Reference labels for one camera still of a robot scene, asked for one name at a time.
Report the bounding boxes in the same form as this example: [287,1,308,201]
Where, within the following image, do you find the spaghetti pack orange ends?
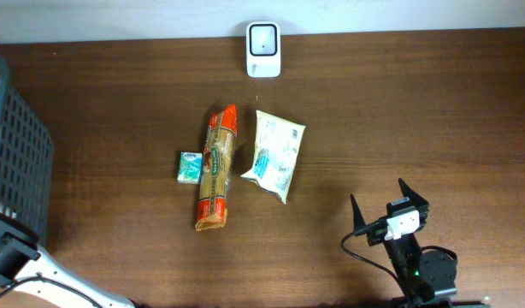
[195,104,238,231]

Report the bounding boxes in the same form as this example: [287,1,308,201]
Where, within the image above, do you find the right black cable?
[340,220,403,286]

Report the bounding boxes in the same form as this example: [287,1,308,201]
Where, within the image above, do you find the grey plastic mesh basket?
[0,56,54,246]

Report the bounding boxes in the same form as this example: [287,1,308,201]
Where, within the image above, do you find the white barcode scanner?
[245,21,281,78]

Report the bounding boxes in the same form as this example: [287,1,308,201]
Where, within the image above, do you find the cream snack bag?
[241,110,306,204]

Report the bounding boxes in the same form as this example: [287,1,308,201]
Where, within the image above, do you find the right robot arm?
[340,179,457,307]

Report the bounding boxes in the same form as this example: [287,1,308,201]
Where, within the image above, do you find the black cable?
[340,220,403,286]
[0,275,105,308]

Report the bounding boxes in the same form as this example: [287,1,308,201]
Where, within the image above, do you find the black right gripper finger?
[398,178,429,210]
[351,194,366,235]

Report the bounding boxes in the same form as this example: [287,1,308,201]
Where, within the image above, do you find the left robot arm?
[0,213,139,308]

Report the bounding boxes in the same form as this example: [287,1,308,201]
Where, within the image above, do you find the small teal tissue pack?
[177,151,203,185]

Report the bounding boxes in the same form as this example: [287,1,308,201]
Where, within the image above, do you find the left black cable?
[0,275,105,308]

